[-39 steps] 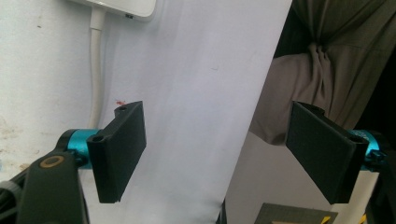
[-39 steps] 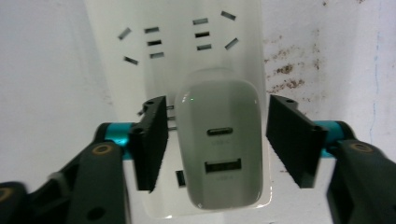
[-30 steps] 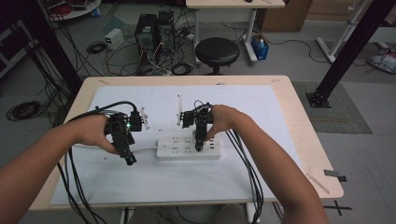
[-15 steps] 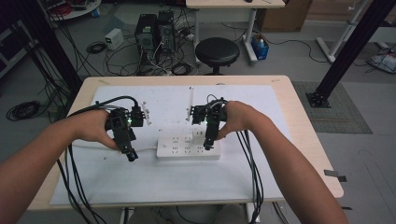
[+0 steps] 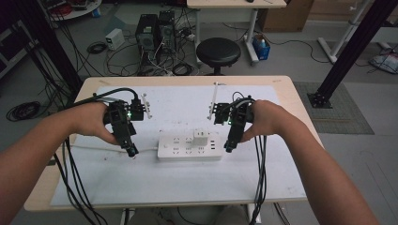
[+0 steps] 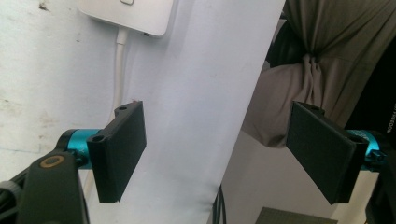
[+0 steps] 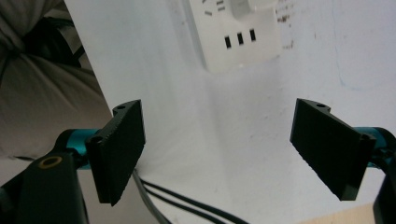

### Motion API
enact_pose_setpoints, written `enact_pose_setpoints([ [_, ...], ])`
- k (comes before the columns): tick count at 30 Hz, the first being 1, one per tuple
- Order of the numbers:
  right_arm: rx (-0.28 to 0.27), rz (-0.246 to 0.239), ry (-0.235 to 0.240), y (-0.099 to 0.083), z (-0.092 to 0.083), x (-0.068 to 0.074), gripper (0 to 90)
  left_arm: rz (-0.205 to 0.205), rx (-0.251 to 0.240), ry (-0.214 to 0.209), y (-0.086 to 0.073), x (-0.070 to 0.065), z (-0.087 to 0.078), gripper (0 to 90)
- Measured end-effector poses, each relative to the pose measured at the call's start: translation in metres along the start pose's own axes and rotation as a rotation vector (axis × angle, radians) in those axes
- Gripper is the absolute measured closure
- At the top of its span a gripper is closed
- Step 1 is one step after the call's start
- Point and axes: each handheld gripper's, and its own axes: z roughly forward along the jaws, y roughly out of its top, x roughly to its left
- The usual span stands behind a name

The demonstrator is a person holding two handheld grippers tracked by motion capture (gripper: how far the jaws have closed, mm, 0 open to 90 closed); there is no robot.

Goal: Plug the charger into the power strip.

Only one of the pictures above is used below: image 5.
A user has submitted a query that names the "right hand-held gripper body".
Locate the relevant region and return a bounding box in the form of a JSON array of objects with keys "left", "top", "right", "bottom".
[{"left": 207, "top": 82, "right": 255, "bottom": 139}]

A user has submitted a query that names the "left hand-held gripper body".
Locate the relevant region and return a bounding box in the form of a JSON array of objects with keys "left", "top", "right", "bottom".
[{"left": 103, "top": 92, "right": 154, "bottom": 140}]

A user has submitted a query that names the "white plug adapter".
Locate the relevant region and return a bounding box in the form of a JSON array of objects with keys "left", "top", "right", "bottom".
[{"left": 192, "top": 128, "right": 210, "bottom": 147}]

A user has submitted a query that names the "white power strip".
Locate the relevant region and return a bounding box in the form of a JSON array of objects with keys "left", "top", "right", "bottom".
[{"left": 156, "top": 130, "right": 223, "bottom": 162}]

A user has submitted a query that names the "person's right hand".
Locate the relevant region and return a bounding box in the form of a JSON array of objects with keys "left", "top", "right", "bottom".
[{"left": 240, "top": 99, "right": 295, "bottom": 143}]

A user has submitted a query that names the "person's left hand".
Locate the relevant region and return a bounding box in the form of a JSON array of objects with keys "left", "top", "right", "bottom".
[{"left": 69, "top": 102, "right": 121, "bottom": 145}]

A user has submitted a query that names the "black round stool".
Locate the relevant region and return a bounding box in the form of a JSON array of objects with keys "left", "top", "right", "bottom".
[{"left": 195, "top": 37, "right": 242, "bottom": 76}]

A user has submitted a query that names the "blue box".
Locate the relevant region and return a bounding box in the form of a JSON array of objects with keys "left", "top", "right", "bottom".
[{"left": 252, "top": 33, "right": 271, "bottom": 61}]

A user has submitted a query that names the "white power supply box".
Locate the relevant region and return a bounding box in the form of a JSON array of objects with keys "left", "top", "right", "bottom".
[{"left": 104, "top": 27, "right": 126, "bottom": 51}]

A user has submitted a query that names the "black computer tower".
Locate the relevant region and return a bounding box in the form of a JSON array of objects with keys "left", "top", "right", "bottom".
[
  {"left": 134, "top": 13, "right": 161, "bottom": 62},
  {"left": 158, "top": 9, "right": 176, "bottom": 54}
]

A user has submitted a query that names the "grey floor mat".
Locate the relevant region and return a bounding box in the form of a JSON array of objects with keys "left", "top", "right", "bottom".
[{"left": 294, "top": 82, "right": 375, "bottom": 135}]

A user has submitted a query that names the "brown cardboard box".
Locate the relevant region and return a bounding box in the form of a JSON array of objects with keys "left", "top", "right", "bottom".
[{"left": 259, "top": 0, "right": 314, "bottom": 33}]

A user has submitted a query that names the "round white table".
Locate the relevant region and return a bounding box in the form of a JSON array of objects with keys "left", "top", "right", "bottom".
[{"left": 46, "top": 0, "right": 102, "bottom": 22}]

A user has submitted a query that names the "white metal stand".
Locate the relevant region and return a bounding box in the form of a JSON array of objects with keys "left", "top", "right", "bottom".
[{"left": 317, "top": 0, "right": 376, "bottom": 64}]

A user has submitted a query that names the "right gripper black cable bundle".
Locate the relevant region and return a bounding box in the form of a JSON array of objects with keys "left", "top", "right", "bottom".
[{"left": 231, "top": 91, "right": 268, "bottom": 225}]

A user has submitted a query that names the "gripper black cable bundle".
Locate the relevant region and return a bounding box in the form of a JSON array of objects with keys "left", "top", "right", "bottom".
[
  {"left": 53, "top": 87, "right": 141, "bottom": 225},
  {"left": 231, "top": 91, "right": 268, "bottom": 225}
]

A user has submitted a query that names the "white power strip cable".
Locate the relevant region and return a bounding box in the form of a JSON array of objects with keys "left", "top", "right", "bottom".
[{"left": 69, "top": 143, "right": 160, "bottom": 155}]

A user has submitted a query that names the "left gripper black cable bundle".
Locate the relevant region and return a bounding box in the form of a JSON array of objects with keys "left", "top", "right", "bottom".
[{"left": 53, "top": 87, "right": 141, "bottom": 225}]

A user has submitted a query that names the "coiled black cable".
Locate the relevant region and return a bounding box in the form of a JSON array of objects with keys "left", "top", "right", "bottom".
[
  {"left": 86, "top": 41, "right": 108, "bottom": 54},
  {"left": 172, "top": 62, "right": 194, "bottom": 76},
  {"left": 6, "top": 100, "right": 41, "bottom": 122}
]

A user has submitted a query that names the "black floor cable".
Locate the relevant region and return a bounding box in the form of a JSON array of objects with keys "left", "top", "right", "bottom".
[{"left": 272, "top": 202, "right": 292, "bottom": 225}]

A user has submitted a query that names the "black metal frame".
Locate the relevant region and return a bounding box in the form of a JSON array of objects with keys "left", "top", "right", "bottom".
[{"left": 8, "top": 0, "right": 84, "bottom": 97}]

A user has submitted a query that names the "black metal post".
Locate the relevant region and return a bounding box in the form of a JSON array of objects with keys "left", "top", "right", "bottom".
[{"left": 308, "top": 0, "right": 398, "bottom": 109}]

